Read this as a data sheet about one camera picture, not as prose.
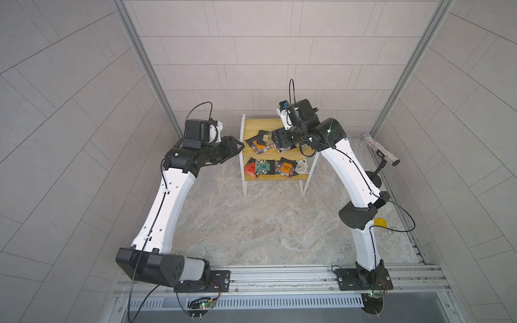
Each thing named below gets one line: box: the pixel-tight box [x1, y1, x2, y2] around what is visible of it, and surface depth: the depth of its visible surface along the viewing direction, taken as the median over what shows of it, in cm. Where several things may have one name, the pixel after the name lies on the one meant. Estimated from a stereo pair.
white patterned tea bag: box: [294, 159, 309, 175], surface depth 86 cm
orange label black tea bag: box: [245, 129, 274, 155], surface depth 73 cm
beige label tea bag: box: [257, 129, 276, 147], surface depth 75 cm
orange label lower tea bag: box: [275, 157, 299, 179], surface depth 86 cm
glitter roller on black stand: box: [360, 133, 401, 190], surface depth 89 cm
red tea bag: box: [243, 156, 260, 179], surface depth 86 cm
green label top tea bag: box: [271, 127, 289, 140], surface depth 65 cm
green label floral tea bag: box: [255, 159, 276, 175], surface depth 86 cm
